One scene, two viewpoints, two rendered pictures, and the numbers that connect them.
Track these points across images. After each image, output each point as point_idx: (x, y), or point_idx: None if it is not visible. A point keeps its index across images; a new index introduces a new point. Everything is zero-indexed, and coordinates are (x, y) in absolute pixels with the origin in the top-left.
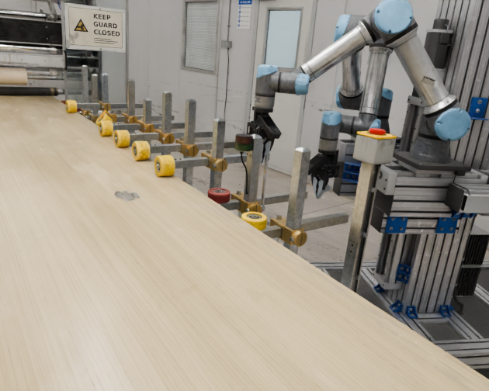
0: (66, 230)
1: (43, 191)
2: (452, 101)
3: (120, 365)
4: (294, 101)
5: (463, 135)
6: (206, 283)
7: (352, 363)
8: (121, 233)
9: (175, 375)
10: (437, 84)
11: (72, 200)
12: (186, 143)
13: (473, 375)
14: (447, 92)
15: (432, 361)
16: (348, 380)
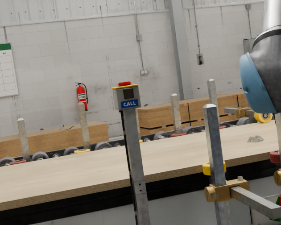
0: (194, 142)
1: (261, 130)
2: (254, 41)
3: (74, 161)
4: None
5: (248, 102)
6: (119, 164)
7: (35, 184)
8: (188, 147)
9: (61, 166)
10: (263, 16)
11: (244, 135)
12: None
13: None
14: (269, 25)
15: (15, 196)
16: (27, 184)
